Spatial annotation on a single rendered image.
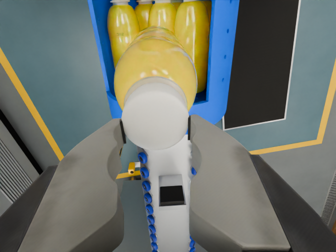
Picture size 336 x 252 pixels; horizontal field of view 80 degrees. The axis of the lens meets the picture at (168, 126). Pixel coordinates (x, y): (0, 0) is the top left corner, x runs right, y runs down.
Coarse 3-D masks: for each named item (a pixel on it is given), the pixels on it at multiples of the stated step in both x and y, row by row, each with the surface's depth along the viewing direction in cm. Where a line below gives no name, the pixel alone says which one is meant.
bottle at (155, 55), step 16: (144, 32) 21; (160, 32) 20; (128, 48) 16; (144, 48) 14; (160, 48) 14; (176, 48) 15; (128, 64) 14; (144, 64) 13; (160, 64) 13; (176, 64) 14; (192, 64) 16; (128, 80) 13; (144, 80) 12; (160, 80) 12; (176, 80) 13; (192, 80) 15; (128, 96) 13; (192, 96) 15
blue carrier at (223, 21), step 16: (96, 0) 40; (224, 0) 31; (96, 16) 40; (224, 16) 32; (96, 32) 39; (224, 32) 34; (224, 48) 35; (112, 64) 49; (208, 64) 35; (224, 64) 37; (112, 80) 50; (208, 80) 36; (224, 80) 39; (112, 96) 42; (208, 96) 37; (224, 96) 42; (112, 112) 44; (192, 112) 37; (208, 112) 39; (224, 112) 45
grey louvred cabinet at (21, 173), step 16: (0, 112) 166; (0, 128) 159; (0, 144) 155; (16, 144) 171; (0, 160) 153; (16, 160) 168; (32, 160) 191; (0, 176) 151; (16, 176) 165; (32, 176) 182; (0, 192) 149; (16, 192) 162; (0, 208) 147
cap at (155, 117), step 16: (144, 96) 11; (160, 96) 11; (176, 96) 11; (128, 112) 11; (144, 112) 11; (160, 112) 11; (176, 112) 11; (128, 128) 11; (144, 128) 12; (160, 128) 12; (176, 128) 12; (144, 144) 12; (160, 144) 12
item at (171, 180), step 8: (160, 176) 86; (168, 176) 85; (176, 176) 85; (160, 184) 82; (168, 184) 82; (176, 184) 81; (160, 192) 76; (168, 192) 76; (176, 192) 76; (160, 200) 73; (168, 200) 73; (176, 200) 73; (184, 200) 75; (160, 208) 73; (168, 208) 74; (176, 208) 74; (184, 208) 74
